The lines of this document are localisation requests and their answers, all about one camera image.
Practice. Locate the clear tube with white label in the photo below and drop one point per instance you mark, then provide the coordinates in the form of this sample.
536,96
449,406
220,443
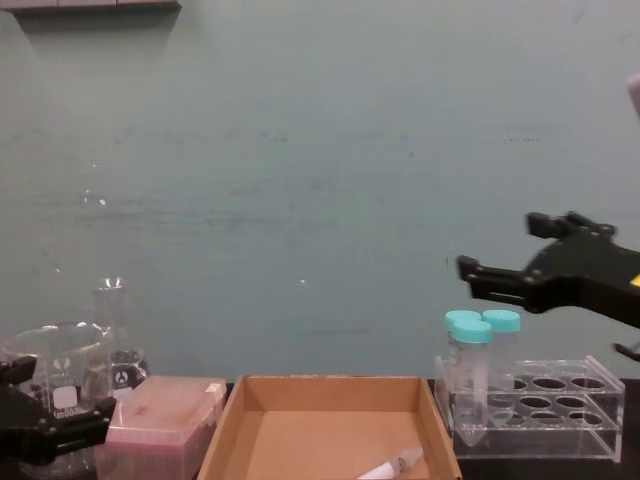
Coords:
395,462

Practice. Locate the pink pipette tip box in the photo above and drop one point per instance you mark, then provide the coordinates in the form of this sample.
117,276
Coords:
160,415

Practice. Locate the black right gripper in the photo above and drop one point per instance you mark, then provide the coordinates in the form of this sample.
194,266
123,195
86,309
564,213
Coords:
585,280

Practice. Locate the shallow brown cardboard tray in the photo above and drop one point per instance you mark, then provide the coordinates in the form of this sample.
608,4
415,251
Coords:
330,430

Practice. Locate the clear glass beaker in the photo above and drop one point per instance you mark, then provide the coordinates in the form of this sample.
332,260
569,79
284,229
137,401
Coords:
65,360

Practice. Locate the clear tube with teal cap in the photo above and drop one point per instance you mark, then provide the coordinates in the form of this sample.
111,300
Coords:
472,370
502,322
460,316

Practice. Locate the clear plastic tube rack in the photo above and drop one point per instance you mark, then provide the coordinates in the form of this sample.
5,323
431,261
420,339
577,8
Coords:
575,415

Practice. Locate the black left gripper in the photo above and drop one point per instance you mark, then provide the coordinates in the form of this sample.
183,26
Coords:
20,435

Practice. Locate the clear glass conical flask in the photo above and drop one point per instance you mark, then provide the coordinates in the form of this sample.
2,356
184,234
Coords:
124,370

